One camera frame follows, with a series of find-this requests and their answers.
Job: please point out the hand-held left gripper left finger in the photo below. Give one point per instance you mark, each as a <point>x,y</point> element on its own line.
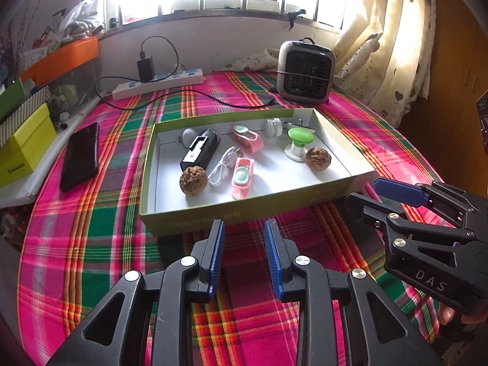
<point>217,251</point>

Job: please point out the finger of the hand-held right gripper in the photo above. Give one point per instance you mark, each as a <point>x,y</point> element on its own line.
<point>398,190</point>
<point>377,213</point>

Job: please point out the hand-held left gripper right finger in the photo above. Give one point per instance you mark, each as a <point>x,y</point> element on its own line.
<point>273,259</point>

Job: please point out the brown walnut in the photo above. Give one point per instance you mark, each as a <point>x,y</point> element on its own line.
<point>318,159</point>
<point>193,181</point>

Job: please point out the pink clip with green pad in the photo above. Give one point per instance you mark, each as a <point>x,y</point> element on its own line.
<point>249,141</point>
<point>242,179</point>

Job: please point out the black cylindrical flashlight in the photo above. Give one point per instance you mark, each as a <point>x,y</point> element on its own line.
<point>202,148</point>

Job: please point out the green mushroom massager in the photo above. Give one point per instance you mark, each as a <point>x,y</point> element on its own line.
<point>299,135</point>

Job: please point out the person's right hand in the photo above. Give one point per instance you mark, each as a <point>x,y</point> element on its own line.
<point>450,314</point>

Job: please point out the white round knob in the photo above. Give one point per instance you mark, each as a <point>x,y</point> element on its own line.
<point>187,136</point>

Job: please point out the pink green plaid tablecloth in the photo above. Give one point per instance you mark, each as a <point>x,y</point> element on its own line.
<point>95,236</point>

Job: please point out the wooden wardrobe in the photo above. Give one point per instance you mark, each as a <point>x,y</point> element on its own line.
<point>457,64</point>

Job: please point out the cream heart-print curtain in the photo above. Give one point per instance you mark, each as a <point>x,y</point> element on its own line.
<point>389,45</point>

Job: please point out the small grey space heater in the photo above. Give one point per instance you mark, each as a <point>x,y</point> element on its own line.
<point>305,70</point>

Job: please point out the black smartphone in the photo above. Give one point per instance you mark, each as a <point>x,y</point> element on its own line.
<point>80,156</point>

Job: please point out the white power strip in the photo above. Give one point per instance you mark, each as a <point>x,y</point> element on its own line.
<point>152,84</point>

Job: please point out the floral cushion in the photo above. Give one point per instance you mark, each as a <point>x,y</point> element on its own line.
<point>251,61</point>

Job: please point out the black charger adapter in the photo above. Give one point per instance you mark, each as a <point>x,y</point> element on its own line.
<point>145,68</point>

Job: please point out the black window latch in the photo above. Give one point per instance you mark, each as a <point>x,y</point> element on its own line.
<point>295,17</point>

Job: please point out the small green figurine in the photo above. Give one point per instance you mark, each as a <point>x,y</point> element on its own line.
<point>63,97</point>

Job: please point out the lime yellow cardboard box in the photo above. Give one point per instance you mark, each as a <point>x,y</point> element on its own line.
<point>23,148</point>

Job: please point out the striped cardboard box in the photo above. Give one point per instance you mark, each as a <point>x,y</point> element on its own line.
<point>26,112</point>

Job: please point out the orange plastic tray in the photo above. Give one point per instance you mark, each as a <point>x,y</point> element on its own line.
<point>61,59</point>

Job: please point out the dark green cardboard box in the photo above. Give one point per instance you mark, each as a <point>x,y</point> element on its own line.
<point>9,99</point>

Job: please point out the white plastic bags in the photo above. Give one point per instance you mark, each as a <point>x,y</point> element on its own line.
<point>82,19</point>

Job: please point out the colourful paper packets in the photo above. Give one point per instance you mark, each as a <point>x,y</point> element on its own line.
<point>42,44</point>

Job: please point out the dried red branches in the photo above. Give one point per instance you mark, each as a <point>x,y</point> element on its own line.
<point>7,42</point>

